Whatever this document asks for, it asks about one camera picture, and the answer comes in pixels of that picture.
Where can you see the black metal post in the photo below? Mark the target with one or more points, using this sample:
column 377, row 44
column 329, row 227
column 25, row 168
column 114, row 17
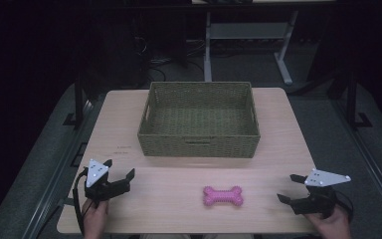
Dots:
column 352, row 99
column 78, row 99

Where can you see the green woven basket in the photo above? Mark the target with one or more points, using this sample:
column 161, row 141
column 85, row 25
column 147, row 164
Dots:
column 199, row 126

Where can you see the person's left hand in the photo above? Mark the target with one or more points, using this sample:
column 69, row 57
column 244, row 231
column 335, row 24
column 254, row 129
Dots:
column 94, row 217

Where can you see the aluminium rail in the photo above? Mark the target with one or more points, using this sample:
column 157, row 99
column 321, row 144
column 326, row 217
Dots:
column 59, row 166
column 371, row 159

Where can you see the person's right hand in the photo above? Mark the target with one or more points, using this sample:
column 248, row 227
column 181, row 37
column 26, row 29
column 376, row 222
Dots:
column 331, row 227

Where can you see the grey metal desk frame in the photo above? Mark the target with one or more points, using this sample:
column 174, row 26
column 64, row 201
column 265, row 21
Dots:
column 207, row 56

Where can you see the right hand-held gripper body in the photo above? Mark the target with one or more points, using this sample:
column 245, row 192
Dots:
column 321, row 199

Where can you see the pink bone-shaped toy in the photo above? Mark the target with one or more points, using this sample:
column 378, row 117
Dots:
column 223, row 195

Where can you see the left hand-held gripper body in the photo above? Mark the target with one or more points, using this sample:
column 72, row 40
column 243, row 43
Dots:
column 94, row 174

